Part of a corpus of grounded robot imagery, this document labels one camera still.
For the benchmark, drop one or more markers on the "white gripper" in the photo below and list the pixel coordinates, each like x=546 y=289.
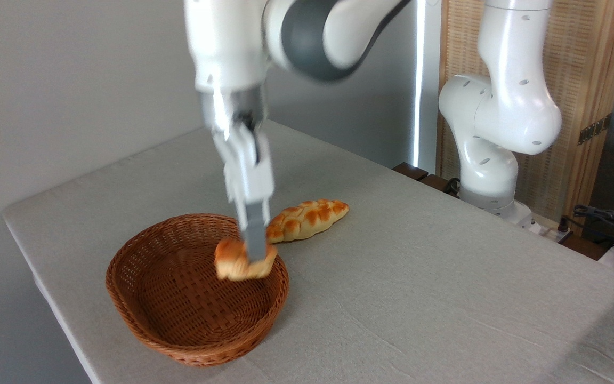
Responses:
x=248 y=170

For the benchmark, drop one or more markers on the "long braided bread loaf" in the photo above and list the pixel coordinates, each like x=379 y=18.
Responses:
x=309 y=218

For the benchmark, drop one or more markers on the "light grey tablecloth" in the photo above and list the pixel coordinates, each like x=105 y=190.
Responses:
x=419 y=298

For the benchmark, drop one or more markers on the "white power strip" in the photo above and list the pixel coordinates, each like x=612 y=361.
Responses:
x=544 y=226

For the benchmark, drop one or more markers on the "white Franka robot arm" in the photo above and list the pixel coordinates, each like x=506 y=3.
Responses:
x=221 y=42

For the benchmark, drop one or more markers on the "brown woven wicker basket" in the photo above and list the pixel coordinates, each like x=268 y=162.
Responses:
x=190 y=309

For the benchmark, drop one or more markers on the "dark brown wooden board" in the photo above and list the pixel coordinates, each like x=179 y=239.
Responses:
x=419 y=176

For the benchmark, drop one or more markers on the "brass screen hinge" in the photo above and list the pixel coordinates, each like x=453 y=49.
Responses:
x=595 y=129

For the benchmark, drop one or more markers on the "round orange bread roll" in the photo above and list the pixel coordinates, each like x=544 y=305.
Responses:
x=232 y=264

